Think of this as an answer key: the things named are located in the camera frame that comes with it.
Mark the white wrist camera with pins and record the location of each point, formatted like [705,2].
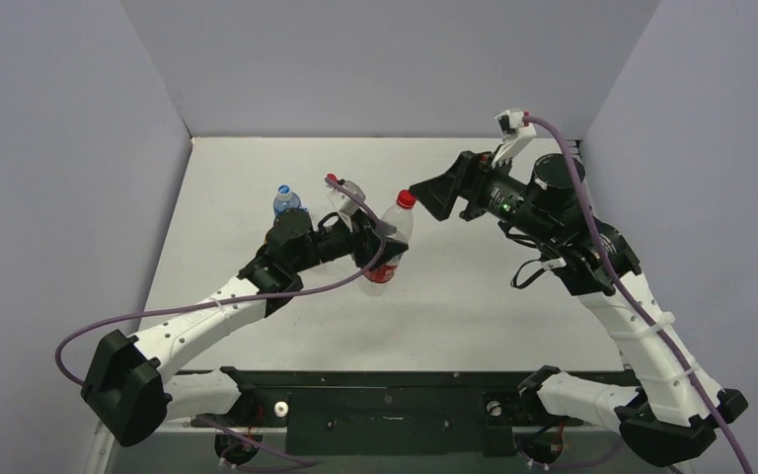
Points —
[516,133]
[345,196]

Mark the blue label water bottle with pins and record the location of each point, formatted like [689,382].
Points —
[282,203]

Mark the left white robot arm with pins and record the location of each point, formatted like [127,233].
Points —
[134,383]

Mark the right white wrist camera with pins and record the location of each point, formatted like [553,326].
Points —
[516,133]

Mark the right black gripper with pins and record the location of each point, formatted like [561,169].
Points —
[474,186]

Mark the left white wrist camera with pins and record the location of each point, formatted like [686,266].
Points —
[345,196]

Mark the blue white bottle cap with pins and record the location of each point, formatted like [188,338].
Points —
[284,190]

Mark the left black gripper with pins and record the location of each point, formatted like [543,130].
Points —
[365,239]

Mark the red bottle cap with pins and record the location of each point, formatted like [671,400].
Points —
[405,199]

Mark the red label water bottle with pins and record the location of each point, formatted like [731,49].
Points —
[398,227]

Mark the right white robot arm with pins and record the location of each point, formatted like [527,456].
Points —
[673,412]

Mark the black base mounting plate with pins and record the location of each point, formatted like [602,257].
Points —
[374,413]

